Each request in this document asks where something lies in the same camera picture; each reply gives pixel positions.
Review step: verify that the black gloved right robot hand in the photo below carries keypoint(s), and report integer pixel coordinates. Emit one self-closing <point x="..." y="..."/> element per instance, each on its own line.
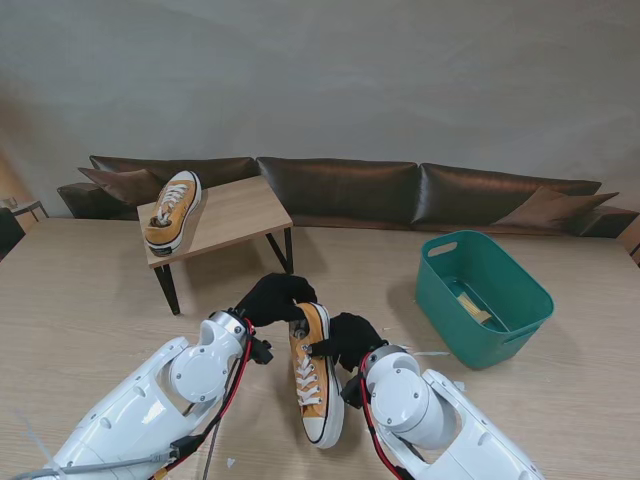
<point x="355" y="340"/>

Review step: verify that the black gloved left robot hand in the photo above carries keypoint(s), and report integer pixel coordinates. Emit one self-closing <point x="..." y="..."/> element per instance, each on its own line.
<point x="275" y="300"/>

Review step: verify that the yellow canvas sneaker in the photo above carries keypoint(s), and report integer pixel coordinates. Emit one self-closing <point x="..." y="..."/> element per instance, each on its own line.
<point x="170" y="215"/>
<point x="315" y="390"/>

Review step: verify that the wooden brush yellow bristles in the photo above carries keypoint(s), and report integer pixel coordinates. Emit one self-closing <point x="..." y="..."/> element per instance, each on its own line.
<point x="475" y="307"/>

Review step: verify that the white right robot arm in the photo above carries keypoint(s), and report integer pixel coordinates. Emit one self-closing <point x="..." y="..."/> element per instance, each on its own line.
<point x="425" y="410"/>

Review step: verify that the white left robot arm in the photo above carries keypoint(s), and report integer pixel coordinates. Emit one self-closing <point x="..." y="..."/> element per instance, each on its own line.
<point x="150" y="400"/>

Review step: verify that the small wooden black-legged stand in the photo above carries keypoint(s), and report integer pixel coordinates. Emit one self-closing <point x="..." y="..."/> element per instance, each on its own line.
<point x="235" y="215"/>

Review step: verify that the green plastic basin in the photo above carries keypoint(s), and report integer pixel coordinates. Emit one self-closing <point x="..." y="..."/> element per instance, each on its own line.
<point x="435" y="280"/>

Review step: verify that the brown leather sofa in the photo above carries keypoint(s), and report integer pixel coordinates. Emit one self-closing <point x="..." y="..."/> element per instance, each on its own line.
<point x="340" y="190"/>

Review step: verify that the brown leather throw pillow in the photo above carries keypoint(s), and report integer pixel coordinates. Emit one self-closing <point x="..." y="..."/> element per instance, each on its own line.
<point x="545" y="207"/>
<point x="120" y="182"/>

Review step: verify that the wooden side table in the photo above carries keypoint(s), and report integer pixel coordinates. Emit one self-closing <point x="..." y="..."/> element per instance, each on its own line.
<point x="27" y="205"/>

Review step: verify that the dark chair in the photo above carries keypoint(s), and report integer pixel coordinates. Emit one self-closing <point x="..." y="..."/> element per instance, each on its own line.
<point x="7" y="235"/>

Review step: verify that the light wooden cabinet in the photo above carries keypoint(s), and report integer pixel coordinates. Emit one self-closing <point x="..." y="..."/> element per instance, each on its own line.
<point x="635" y="247"/>

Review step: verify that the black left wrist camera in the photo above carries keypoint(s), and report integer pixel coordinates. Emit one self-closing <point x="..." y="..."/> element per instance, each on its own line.
<point x="261" y="350"/>

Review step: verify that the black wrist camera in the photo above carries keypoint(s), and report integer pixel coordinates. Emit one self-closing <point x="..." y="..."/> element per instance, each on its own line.
<point x="352" y="392"/>
<point x="261" y="350"/>

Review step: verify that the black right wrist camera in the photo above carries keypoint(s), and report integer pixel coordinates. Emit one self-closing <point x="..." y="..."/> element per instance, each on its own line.
<point x="352" y="392"/>

